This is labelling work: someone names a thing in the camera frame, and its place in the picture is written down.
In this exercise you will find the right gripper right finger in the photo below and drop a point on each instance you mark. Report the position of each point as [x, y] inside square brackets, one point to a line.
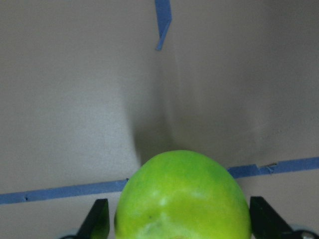
[267, 223]

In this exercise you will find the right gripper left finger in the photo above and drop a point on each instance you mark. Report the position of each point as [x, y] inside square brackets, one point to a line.
[97, 223]

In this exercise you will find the green apple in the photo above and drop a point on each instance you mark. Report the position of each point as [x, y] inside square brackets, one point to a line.
[182, 195]

